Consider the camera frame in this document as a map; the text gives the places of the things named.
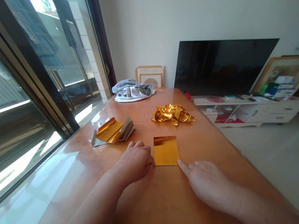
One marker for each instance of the grey cloth bundle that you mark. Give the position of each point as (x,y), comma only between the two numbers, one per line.
(131,91)

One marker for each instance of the person's left hand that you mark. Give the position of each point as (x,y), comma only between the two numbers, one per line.
(134,164)

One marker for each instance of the large gold-framed picture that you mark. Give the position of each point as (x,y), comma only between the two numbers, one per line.
(280,71)

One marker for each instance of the gold foil sheet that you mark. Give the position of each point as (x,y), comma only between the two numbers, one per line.
(166,152)

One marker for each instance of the pile of crumpled gold foil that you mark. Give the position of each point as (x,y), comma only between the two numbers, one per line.
(172,114)

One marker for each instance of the hanging blue checked garment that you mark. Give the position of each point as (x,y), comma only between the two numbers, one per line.
(36,30)

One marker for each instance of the stack of gold foil sheets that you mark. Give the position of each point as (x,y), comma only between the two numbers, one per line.
(113,132)

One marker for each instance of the black flat television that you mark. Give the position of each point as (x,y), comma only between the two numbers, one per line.
(221,65)

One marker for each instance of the sliding glass window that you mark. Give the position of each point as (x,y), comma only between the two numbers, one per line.
(11,95)

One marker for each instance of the white television cabinet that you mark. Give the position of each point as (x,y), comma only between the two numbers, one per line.
(252,111)

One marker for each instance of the small wooden picture frames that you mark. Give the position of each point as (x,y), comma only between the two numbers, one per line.
(151,74)

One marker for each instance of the hanging dark garment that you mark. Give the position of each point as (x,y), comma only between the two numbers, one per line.
(67,20)

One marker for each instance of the person's right hand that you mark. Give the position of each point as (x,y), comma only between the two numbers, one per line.
(209,184)

